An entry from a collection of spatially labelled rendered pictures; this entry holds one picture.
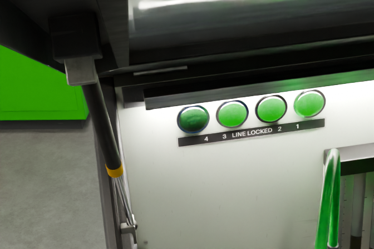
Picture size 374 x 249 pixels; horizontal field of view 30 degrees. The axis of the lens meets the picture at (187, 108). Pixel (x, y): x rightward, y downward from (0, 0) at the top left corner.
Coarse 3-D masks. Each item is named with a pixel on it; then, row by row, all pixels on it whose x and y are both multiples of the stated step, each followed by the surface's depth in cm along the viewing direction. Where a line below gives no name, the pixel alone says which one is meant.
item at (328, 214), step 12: (336, 156) 88; (324, 168) 86; (336, 168) 98; (324, 180) 83; (336, 180) 101; (324, 192) 82; (336, 192) 104; (324, 204) 80; (336, 204) 105; (324, 216) 79; (336, 216) 107; (324, 228) 78; (336, 228) 109; (324, 240) 78; (336, 240) 110
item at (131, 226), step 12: (96, 72) 66; (96, 84) 67; (96, 96) 68; (96, 108) 70; (96, 120) 72; (108, 120) 73; (96, 132) 74; (108, 132) 74; (108, 144) 76; (108, 156) 78; (108, 168) 81; (120, 168) 81; (120, 180) 84; (120, 192) 86; (132, 216) 96; (120, 228) 95; (132, 228) 95
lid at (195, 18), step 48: (0, 0) 45; (48, 0) 50; (96, 0) 30; (144, 0) 43; (192, 0) 46; (240, 0) 49; (288, 0) 53; (336, 0) 57; (48, 48) 70; (96, 48) 59; (144, 48) 82; (192, 48) 84; (240, 48) 85; (288, 48) 93
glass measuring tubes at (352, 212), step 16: (368, 144) 112; (352, 160) 109; (368, 160) 109; (352, 176) 114; (368, 176) 114; (352, 192) 115; (368, 192) 116; (352, 208) 116; (368, 208) 118; (352, 224) 117; (368, 224) 120; (352, 240) 119; (368, 240) 121
